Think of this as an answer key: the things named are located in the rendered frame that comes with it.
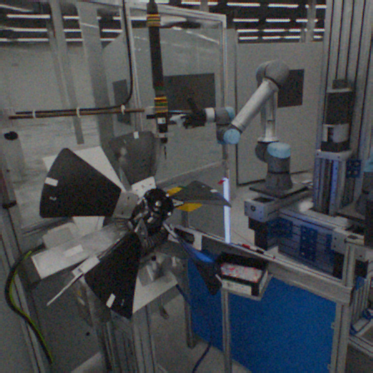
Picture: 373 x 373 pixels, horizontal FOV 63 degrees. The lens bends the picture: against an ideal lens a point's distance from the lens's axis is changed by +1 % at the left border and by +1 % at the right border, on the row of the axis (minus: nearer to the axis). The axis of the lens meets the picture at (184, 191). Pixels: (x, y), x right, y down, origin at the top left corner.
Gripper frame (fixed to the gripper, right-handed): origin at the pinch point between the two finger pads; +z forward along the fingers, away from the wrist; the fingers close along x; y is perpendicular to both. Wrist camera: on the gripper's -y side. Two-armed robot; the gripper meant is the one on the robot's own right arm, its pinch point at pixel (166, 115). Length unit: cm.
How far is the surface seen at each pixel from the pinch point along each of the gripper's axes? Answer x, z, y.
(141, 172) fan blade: -53, 17, 9
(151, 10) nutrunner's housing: -52, 8, -43
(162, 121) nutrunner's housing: -56, 8, -10
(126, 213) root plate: -66, 24, 18
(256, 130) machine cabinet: 284, -170, 98
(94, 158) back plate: -28.3, 36.3, 9.7
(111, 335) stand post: -53, 40, 90
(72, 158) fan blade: -64, 38, -3
